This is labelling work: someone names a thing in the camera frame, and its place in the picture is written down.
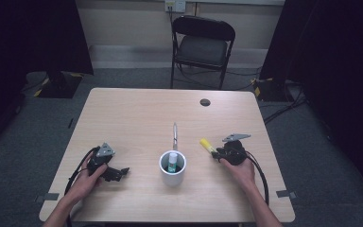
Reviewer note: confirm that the silver pen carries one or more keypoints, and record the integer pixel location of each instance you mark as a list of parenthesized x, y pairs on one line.
[(175, 135)]

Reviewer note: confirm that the person's left hand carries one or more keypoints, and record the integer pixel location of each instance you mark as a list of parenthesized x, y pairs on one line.
[(86, 184)]

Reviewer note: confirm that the black stand base yellow tape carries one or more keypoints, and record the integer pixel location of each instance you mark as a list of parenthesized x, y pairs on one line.
[(269, 90), (60, 86)]

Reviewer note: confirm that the grey tape strip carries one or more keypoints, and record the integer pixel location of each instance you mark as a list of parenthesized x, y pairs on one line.
[(286, 194), (48, 197)]

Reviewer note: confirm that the black folding chair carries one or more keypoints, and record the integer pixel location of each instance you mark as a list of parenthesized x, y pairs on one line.
[(201, 47)]

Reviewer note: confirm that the white cup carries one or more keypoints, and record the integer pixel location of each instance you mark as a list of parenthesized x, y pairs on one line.
[(172, 175)]

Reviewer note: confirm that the white glue stick green label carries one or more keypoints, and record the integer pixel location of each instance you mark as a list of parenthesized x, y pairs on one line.
[(172, 162)]

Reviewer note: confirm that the yellow highlighter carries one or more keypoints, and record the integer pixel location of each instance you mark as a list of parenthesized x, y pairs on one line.
[(207, 145)]

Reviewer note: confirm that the black curtain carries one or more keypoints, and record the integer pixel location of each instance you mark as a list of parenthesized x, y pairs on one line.
[(334, 78), (28, 47)]

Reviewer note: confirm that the person's right hand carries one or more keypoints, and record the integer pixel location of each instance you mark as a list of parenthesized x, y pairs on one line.
[(241, 173)]

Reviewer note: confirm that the white wall socket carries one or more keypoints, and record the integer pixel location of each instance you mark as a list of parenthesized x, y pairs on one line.
[(175, 5)]

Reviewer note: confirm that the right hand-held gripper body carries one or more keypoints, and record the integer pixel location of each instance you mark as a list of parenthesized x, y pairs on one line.
[(234, 151)]

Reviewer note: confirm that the small black floor strip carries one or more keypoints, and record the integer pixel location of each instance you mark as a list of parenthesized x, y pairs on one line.
[(70, 123)]

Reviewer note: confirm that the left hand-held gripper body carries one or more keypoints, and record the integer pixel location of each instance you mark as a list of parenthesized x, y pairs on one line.
[(99, 159)]

